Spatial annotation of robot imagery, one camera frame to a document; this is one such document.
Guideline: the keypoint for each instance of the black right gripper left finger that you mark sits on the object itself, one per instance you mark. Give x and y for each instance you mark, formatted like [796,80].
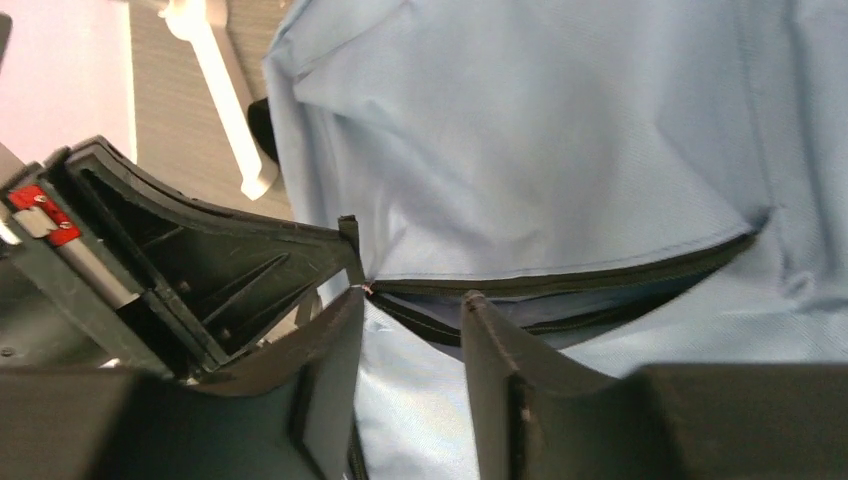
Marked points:
[284,412]

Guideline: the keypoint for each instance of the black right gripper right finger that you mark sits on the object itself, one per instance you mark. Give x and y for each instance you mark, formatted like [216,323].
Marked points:
[537,414]

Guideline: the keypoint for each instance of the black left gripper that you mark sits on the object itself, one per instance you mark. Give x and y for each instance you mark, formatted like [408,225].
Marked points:
[73,262]

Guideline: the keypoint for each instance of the blue backpack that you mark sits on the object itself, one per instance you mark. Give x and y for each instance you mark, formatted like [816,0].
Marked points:
[633,181]

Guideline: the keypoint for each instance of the metal clothes rack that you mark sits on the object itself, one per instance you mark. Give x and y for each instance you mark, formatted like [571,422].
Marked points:
[203,24]

